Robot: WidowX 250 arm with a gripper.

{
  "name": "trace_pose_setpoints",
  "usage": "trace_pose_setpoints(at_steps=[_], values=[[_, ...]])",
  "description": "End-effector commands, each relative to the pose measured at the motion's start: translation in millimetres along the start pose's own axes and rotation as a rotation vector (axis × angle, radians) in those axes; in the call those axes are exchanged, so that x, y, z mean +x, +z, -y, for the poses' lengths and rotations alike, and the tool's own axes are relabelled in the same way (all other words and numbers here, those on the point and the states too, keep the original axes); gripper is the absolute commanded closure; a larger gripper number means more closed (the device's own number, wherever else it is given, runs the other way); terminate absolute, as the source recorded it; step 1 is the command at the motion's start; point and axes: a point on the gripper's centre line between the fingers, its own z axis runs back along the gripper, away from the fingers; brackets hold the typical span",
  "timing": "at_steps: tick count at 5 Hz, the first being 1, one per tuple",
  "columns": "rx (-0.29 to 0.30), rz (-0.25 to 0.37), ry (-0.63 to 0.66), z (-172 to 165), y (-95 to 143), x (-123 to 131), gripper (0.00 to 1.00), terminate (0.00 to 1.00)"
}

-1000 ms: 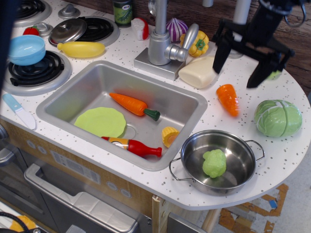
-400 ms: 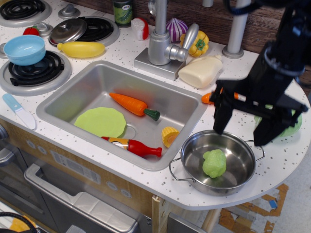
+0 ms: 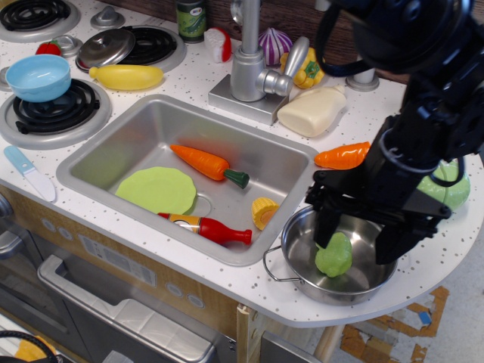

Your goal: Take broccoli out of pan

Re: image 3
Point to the light blue bowl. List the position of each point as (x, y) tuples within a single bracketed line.
[(39, 78)]

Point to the yellow toy below counter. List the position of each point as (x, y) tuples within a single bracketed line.
[(28, 351)]

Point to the cream toy mayonnaise bottle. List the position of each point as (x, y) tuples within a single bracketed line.
[(311, 113)]

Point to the orange carrot with green top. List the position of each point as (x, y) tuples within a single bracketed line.
[(210, 165)]

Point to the red toy ketchup bottle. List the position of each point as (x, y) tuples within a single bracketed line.
[(210, 229)]

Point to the stainless steel pan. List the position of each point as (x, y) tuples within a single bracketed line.
[(358, 284)]

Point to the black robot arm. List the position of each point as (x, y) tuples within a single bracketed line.
[(439, 45)]

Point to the light green plate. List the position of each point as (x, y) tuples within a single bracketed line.
[(159, 190)]

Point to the green toy cabbage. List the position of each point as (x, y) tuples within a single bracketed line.
[(445, 185)]

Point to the front left stove burner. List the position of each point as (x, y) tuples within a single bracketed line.
[(81, 112)]

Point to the yellow toy squash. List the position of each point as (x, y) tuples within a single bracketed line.
[(127, 77)]

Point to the orange toy carrot piece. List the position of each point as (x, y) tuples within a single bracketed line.
[(343, 157)]

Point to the silver oven door handle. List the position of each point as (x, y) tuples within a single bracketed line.
[(135, 331)]

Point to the purple toy onion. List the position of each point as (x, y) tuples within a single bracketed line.
[(274, 44)]

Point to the back left stove burner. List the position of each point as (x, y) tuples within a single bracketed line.
[(35, 21)]

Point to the silver toy faucet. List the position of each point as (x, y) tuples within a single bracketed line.
[(252, 90)]

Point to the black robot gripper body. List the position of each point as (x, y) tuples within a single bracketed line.
[(383, 189)]

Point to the red toy tomato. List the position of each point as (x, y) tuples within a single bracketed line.
[(51, 47)]

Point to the silver pot lid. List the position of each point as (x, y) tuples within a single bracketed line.
[(106, 48)]

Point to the yellow toy corn piece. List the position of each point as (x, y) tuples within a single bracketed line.
[(262, 210)]

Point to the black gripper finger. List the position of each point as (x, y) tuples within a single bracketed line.
[(326, 223), (396, 240)]

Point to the yellow toy bell pepper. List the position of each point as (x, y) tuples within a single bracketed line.
[(309, 74)]

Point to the blue handled toy knife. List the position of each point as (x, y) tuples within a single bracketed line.
[(43, 185)]

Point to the back right stove burner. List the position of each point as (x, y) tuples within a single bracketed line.
[(155, 46)]

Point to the silver stove knob rear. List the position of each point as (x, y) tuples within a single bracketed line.
[(107, 18)]

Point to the silver stove knob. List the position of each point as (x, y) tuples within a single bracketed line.
[(69, 45), (107, 18)]

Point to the stove burner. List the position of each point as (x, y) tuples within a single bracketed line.
[(81, 112), (155, 46), (35, 21)]

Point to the green toy can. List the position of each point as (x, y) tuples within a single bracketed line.
[(191, 20)]

